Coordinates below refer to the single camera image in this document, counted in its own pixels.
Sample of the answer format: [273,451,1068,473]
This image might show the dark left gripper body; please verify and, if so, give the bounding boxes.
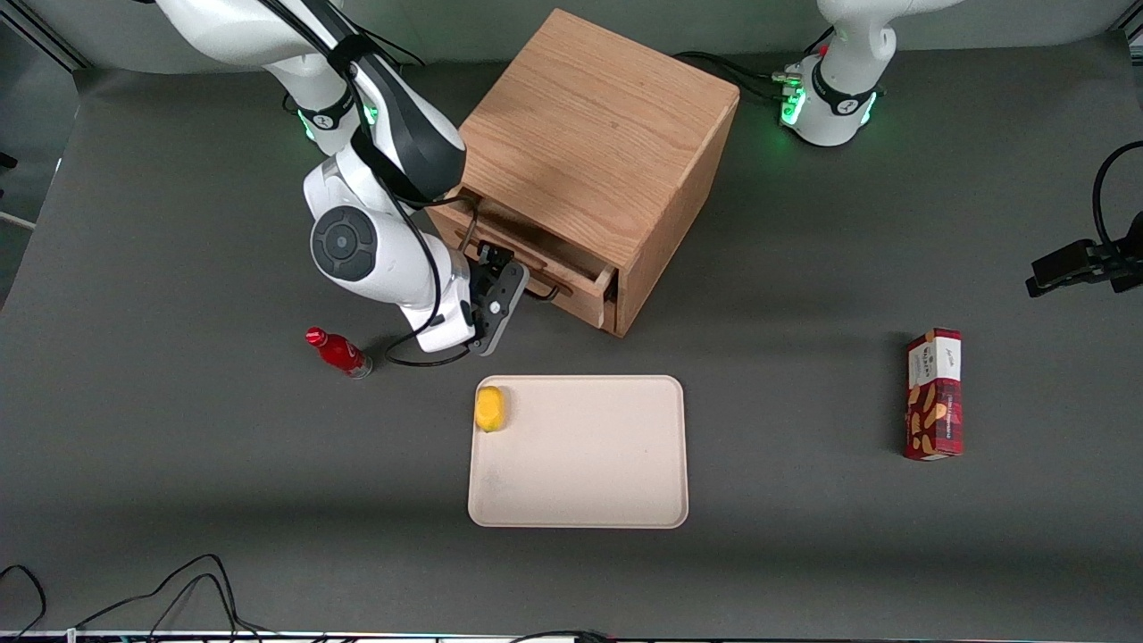
[1112,212,1143,294]

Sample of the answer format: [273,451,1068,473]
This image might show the dark metal drawer handle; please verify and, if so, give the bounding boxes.
[454,198,574,302]

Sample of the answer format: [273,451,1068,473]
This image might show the wooden drawer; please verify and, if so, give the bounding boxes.
[427,186,619,330]

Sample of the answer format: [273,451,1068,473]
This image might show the wooden drawer cabinet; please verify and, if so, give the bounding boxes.
[427,9,740,338]

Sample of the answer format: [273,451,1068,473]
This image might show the yellow lemon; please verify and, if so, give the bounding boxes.
[474,386,506,434]

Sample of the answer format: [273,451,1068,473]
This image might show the red bottle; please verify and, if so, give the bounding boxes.
[305,327,374,380]

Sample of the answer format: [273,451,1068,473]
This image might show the red plaid shortbread cookie box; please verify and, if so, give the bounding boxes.
[904,328,964,462]

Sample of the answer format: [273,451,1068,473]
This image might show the beige plastic tray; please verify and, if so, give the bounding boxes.
[468,375,689,529]

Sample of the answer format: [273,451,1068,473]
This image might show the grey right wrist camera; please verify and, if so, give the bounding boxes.
[469,262,530,357]

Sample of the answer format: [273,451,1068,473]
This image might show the black looped cable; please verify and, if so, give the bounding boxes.
[1093,140,1143,246]

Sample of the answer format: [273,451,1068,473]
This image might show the black cable at right arm base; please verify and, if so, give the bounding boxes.
[353,25,426,69]

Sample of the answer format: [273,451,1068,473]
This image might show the black cables at left arm base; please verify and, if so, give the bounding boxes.
[672,49,805,101]

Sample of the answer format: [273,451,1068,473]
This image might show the black floor cable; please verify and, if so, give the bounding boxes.
[73,554,278,643]
[0,563,47,643]

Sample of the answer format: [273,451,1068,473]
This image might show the aluminium frame rail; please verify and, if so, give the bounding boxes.
[0,0,90,72]

